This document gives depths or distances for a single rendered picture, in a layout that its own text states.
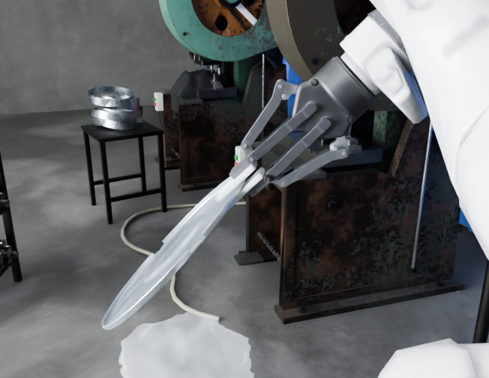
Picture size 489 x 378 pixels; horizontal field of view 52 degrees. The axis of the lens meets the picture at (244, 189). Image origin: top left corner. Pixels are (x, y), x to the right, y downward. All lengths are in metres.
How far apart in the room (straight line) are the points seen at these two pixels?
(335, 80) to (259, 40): 2.89
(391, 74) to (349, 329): 1.73
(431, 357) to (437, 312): 2.17
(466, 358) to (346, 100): 0.40
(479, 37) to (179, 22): 3.00
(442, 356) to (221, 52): 3.19
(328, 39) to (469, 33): 1.38
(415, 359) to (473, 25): 0.19
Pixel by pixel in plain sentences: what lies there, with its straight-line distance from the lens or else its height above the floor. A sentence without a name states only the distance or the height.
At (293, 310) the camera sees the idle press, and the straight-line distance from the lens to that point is 2.24.
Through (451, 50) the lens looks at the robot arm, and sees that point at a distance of 0.34.
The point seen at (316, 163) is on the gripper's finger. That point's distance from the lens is 0.64.
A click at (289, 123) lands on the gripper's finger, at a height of 1.13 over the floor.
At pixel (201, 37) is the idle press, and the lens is 3.33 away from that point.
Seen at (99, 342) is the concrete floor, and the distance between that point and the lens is 2.18.
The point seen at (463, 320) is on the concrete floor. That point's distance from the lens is 2.41.
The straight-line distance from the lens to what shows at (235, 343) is 1.87.
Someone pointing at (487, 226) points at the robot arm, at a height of 1.17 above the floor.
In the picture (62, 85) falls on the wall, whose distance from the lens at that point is 6.84.
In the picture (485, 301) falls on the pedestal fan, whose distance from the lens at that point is 1.79.
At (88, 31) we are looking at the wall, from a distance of 6.79.
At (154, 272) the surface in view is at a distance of 0.69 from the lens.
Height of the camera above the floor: 1.27
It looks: 20 degrees down
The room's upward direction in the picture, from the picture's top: straight up
